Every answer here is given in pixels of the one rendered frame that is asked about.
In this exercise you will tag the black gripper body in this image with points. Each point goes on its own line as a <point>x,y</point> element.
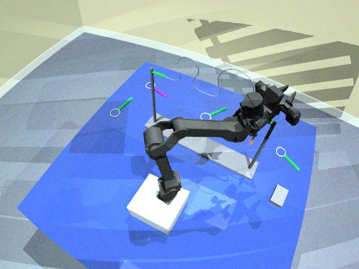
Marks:
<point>292,114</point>

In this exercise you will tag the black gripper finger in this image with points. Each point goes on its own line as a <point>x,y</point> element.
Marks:
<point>284,88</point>
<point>290,99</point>

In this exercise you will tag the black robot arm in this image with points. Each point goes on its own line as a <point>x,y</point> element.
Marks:
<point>247,120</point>

